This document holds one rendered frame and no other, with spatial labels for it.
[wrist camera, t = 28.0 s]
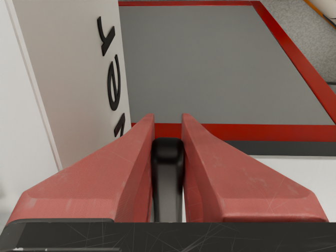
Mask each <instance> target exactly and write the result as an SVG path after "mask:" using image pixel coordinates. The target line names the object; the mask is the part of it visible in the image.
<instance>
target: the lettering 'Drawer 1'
mask: <svg viewBox="0 0 336 252"><path fill-rule="evenodd" d="M97 25H98V31H99V35H100V38H101V41H102V42H103V44H102V46H101V49H102V55H103V57H104V56H105V54H106V52H107V50H108V48H109V46H110V44H111V43H112V41H113V39H114V37H115V35H116V34H115V26H113V27H112V29H111V30H110V32H109V34H108V36H107V37H106V38H105V36H104V33H103V29H102V21H101V16H100V17H99V18H98V19H97ZM114 58H115V62H116V67H117V75H118V91H117V87H116V80H115V72H114V64H113V61H112V62H111V64H110V66H109V70H108V78H107V89H108V98H109V104H110V107H111V109H112V110H113V111H116V110H117V108H118V105H119V101H120V95H121V75H120V66H119V60H118V55H117V54H116V55H115V57H114ZM111 78H112V82H113V89H114V97H115V102H113V99H112V93H111ZM125 121H126V119H125V113H123V115H122V116H121V118H120V120H119V122H118V124H117V125H116V127H115V129H114V136H115V137H117V135H118V133H119V131H120V129H121V133H120V137H121V136H123V133H124V127H125Z"/></svg>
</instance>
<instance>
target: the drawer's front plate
mask: <svg viewBox="0 0 336 252"><path fill-rule="evenodd" d="M99 17H101V25H102V31H103V34H104V37H105V38H106V37H107V36H108V34H109V33H110V31H111V29H112V27H113V26H114V29H115V36H114V38H113V40H112V42H111V44H110V46H109V48H108V50H107V52H106V54H105V55H104V56H103V53H102V45H103V42H102V40H101V37H100V34H99V28H98V21H97V19H98V18H99ZM116 55H117V57H118V62H119V69H120V84H121V86H120V99H119V104H118V107H117V109H116V110H115V111H113V110H112V109H111V106H110V102H109V95H108V73H109V68H110V64H111V62H113V68H114V75H115V83H116V91H117V94H118V71H117V65H116V61H115V56H116ZM123 113H124V114H125V124H124V131H123V135H124V134H125V133H127V132H128V131H129V130H130V129H131V128H132V127H131V118H130V108H129V99H128V89H127V80H126V71H125V61H124V52H123V42H122V33H121V23H120V14H119V4H118V0H0V158H1V160H2V163H3V165H4V167H5V169H6V171H7V174H8V176H9V178H10V180H11V182H12V185H13V187H14V189H15V191H16V193H17V196H18V198H20V196H21V194H22V193H23V192H24V191H26V190H28V189H29V188H31V187H33V186H35V185H36V184H38V183H40V182H42V181H44V180H45V179H47V178H49V177H51V176H52V175H54V174H56V173H58V172H59V171H61V170H63V169H65V168H67V167H68V166H70V165H72V164H74V163H75V162H77V161H79V160H81V159H83V158H84V157H86V156H88V155H90V154H91V153H93V152H95V151H97V150H99V149H100V148H102V147H104V146H106V145H107V144H109V143H111V142H113V141H114V140H116V139H118V138H120V135H121V130H122V126H121V128H120V130H119V132H118V134H117V136H116V137H115V133H114V129H115V128H116V126H117V124H118V122H119V120H120V119H121V117H122V115H123Z"/></svg>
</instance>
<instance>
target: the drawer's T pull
mask: <svg viewBox="0 0 336 252"><path fill-rule="evenodd" d="M150 161H151V176H152V201H151V212H150V223H182V221H183V174H184V144H183V141H182V140H181V139H180V138H177V137H158V138H156V139H155V140H153V141H152V146H151V154H150Z"/></svg>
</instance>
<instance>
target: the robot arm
mask: <svg viewBox="0 0 336 252"><path fill-rule="evenodd" d="M154 140H155V119H154V114H153V113H148V114H146V115H145V116H144V117H143V118H142V119H141V120H140V121H138V122H137V123H136V124H135V125H134V126H133V127H132V128H131V129H130V130H129V131H128V132H127V133H125V134H124V135H123V136H121V137H119V138H118V139H116V140H114V141H112V142H111V143H109V144H107V145H105V146H103V147H102V148H100V149H98V150H96V151H95V152H93V153H91V154H89V155H87V156H86V157H84V158H82V159H80V160H79V161H77V162H75V163H73V164H72V165H70V166H68V167H66V168H64V169H63V170H61V171H59V172H57V173H56V174H54V175H52V176H50V177H48V178H47V179H45V180H43V181H41V182H40V183H38V184H36V185H34V186H32V187H31V188H29V189H27V190H25V191H24V192H23V193H22V194H21V196H20V197H19V199H18V201H17V203H16V205H15V207H14V209H13V211H12V213H11V215H10V217H9V219H8V221H7V223H6V225H5V227H4V229H3V231H2V233H1V235H0V252H336V222H329V220H328V218H327V216H326V214H325V212H324V210H323V208H322V206H321V204H320V202H319V200H318V198H317V196H316V195H315V193H314V192H312V191H311V190H309V189H308V188H306V187H304V186H302V185H301V184H299V183H297V182H295V181H293V180H292V179H290V178H288V177H286V176H285V175H283V174H281V173H279V172H277V171H276V170H274V169H272V168H270V167H269V166H267V165H265V164H263V163H261V162H260V161H258V160H256V159H254V158H253V157H251V156H249V155H247V154H245V153H244V152H242V151H240V150H238V149H237V148H235V147H233V146H231V145H229V144H228V143H226V142H224V141H222V140H221V139H219V138H217V137H215V136H214V135H212V134H211V133H210V132H209V131H208V130H207V129H205V128H204V127H203V126H202V125H201V124H200V123H199V122H198V121H197V120H196V119H195V118H193V117H192V116H191V115H190V114H189V113H183V114H182V122H181V140H182V142H183V194H184V206H185V217H186V222H150V217H151V206H152V194H153V185H152V170H151V149H152V143H153V141H154Z"/></svg>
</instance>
